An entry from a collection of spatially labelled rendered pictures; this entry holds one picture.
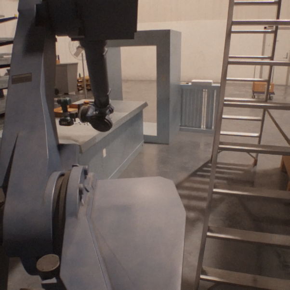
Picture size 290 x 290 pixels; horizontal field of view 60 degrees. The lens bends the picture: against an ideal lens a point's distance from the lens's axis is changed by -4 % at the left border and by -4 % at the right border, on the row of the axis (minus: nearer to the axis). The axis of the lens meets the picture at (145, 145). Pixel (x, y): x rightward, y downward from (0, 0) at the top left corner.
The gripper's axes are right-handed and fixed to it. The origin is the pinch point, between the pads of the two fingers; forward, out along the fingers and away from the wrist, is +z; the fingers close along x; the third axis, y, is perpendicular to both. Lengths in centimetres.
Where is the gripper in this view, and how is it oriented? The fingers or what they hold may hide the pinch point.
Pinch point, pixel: (65, 113)
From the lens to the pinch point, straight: 225.5
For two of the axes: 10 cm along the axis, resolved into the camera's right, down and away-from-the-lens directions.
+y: 0.2, 9.4, 3.5
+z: -9.4, -1.0, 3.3
